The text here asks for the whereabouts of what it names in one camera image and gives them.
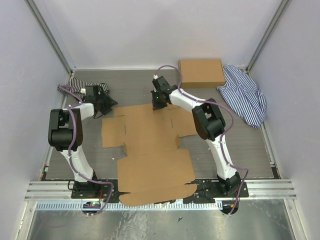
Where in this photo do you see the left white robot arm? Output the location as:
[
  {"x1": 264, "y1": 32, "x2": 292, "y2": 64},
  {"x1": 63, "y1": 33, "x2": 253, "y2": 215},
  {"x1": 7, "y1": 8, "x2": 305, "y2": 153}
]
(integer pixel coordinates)
[{"x1": 48, "y1": 85, "x2": 117, "y2": 199}]

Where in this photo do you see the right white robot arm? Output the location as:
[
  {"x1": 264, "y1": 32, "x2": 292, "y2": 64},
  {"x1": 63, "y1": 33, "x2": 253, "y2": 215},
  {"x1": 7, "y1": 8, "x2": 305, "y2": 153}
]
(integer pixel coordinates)
[{"x1": 151, "y1": 75, "x2": 241, "y2": 198}]

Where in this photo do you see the folded brown cardboard box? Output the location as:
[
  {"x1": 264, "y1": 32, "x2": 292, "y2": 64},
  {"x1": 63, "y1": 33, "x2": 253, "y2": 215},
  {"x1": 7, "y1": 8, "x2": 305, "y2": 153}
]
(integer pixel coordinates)
[{"x1": 178, "y1": 58, "x2": 226, "y2": 89}]

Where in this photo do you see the black white striped cloth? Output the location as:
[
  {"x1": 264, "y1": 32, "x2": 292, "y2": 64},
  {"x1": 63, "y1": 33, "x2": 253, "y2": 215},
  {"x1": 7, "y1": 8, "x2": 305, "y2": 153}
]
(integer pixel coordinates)
[{"x1": 57, "y1": 77, "x2": 110, "y2": 101}]

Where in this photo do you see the blue white striped cloth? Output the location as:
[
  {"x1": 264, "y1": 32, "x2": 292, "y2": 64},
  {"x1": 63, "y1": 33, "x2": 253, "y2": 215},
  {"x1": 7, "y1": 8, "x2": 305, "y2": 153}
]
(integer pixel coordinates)
[{"x1": 217, "y1": 65, "x2": 267, "y2": 129}]

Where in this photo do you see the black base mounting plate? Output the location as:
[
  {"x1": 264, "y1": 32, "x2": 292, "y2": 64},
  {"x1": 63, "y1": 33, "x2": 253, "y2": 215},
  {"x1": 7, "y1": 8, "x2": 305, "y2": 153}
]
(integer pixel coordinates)
[{"x1": 67, "y1": 179, "x2": 249, "y2": 207}]

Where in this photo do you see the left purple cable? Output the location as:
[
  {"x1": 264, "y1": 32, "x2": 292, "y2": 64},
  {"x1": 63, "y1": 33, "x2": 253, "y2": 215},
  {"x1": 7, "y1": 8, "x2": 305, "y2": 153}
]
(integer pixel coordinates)
[{"x1": 59, "y1": 84, "x2": 115, "y2": 218}]

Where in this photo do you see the grey slotted cable duct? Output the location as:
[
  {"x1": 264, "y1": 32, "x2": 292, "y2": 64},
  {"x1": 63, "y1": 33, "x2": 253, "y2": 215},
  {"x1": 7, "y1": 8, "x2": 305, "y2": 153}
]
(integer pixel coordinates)
[{"x1": 35, "y1": 200, "x2": 223, "y2": 211}]

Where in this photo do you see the left aluminium frame post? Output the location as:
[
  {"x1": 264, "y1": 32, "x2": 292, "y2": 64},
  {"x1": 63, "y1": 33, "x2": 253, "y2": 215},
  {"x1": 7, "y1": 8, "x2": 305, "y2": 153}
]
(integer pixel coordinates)
[{"x1": 24, "y1": 0, "x2": 75, "y2": 75}]

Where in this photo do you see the aluminium frame post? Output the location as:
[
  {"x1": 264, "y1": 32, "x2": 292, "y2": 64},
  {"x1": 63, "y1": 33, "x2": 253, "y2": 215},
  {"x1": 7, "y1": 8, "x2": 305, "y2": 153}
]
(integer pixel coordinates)
[
  {"x1": 24, "y1": 0, "x2": 75, "y2": 75},
  {"x1": 245, "y1": 0, "x2": 292, "y2": 74}
]

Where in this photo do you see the aluminium rail front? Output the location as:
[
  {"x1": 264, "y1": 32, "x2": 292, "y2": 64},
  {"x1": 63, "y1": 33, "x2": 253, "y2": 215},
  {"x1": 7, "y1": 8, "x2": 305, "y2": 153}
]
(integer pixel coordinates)
[{"x1": 24, "y1": 178, "x2": 297, "y2": 201}]

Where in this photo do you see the right aluminium frame post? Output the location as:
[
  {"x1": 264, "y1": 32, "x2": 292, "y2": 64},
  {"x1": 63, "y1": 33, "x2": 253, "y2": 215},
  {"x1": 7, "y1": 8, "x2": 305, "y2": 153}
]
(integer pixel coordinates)
[{"x1": 245, "y1": 0, "x2": 292, "y2": 74}]

